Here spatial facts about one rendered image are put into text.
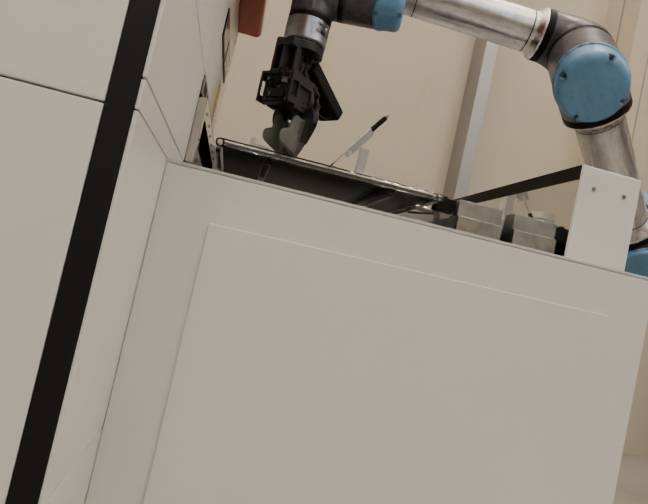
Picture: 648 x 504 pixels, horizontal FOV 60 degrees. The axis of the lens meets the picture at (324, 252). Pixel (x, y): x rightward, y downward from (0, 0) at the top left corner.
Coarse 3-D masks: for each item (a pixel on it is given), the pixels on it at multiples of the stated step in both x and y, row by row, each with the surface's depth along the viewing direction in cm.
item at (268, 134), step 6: (276, 120) 97; (282, 120) 98; (276, 126) 97; (282, 126) 99; (288, 126) 98; (264, 132) 95; (270, 132) 96; (276, 132) 98; (264, 138) 95; (270, 138) 96; (276, 138) 98; (270, 144) 97; (276, 144) 98; (276, 150) 98; (282, 150) 98
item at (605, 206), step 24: (600, 192) 78; (624, 192) 78; (576, 216) 77; (600, 216) 78; (624, 216) 78; (576, 240) 77; (600, 240) 78; (624, 240) 78; (600, 264) 78; (624, 264) 78
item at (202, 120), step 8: (200, 96) 79; (200, 104) 79; (208, 104) 82; (200, 112) 79; (208, 112) 85; (200, 120) 79; (208, 120) 88; (192, 128) 79; (200, 128) 79; (208, 128) 91; (192, 136) 79; (200, 136) 81; (208, 136) 95; (192, 144) 79; (200, 144) 101; (208, 144) 99; (192, 152) 79; (208, 152) 107; (184, 160) 79; (192, 160) 79; (200, 160) 90; (208, 160) 116
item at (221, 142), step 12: (216, 144) 85; (228, 144) 84; (240, 144) 85; (264, 156) 85; (276, 156) 85; (288, 156) 86; (312, 168) 87; (324, 168) 87; (336, 168) 87; (360, 180) 88; (372, 180) 88; (384, 180) 88; (408, 192) 89; (420, 192) 89; (432, 192) 90
